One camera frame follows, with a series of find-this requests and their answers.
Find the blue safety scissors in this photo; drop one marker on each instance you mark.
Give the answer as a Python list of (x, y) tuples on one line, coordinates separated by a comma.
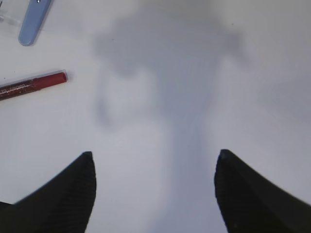
[(33, 20)]

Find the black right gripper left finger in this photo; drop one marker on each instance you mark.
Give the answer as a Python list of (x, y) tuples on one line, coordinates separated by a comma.
[(62, 205)]

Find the red glitter pen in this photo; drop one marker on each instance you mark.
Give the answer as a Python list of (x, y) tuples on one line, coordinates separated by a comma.
[(32, 85)]

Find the clear plastic ruler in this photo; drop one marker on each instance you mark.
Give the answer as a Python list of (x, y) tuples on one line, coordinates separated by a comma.
[(9, 11)]

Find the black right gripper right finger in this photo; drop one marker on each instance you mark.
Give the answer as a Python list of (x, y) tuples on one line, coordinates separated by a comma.
[(250, 203)]

